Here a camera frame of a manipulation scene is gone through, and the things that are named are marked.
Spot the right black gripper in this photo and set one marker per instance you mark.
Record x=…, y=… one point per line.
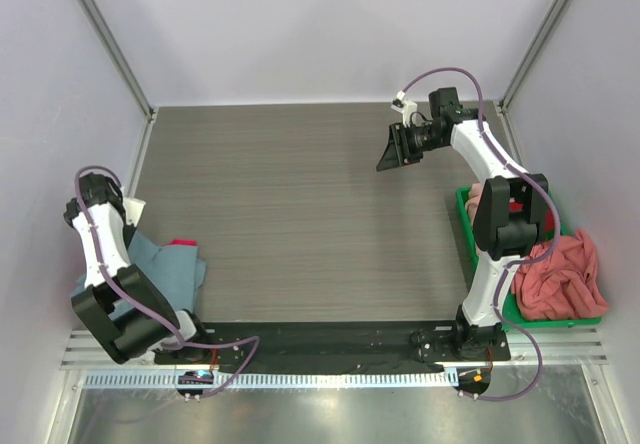
x=403, y=144

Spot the left aluminium frame post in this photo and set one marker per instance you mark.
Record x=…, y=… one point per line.
x=113, y=50

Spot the green plastic tray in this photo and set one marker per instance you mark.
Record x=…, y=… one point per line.
x=470, y=234

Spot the folded magenta t shirt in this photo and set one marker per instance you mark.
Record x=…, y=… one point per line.
x=182, y=242

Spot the salmon pink t shirt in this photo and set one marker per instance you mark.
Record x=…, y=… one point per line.
x=563, y=287

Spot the blue-grey t shirt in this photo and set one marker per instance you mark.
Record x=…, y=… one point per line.
x=177, y=272

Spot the aluminium frame post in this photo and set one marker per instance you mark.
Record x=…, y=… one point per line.
x=550, y=22
x=113, y=50

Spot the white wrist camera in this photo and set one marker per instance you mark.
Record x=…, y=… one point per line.
x=406, y=107
x=134, y=209

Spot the white slotted cable duct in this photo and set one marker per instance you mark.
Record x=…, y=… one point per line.
x=197, y=380

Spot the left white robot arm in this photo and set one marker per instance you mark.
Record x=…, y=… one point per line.
x=135, y=296

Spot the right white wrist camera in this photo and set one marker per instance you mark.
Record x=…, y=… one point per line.
x=406, y=107

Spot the right aluminium frame post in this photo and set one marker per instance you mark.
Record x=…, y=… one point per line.
x=550, y=22

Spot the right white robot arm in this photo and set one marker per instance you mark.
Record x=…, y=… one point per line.
x=509, y=221

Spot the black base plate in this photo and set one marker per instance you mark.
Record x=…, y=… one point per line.
x=422, y=334

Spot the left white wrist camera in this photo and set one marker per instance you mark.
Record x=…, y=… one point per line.
x=134, y=209

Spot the dark red t shirt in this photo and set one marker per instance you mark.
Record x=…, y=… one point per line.
x=549, y=226

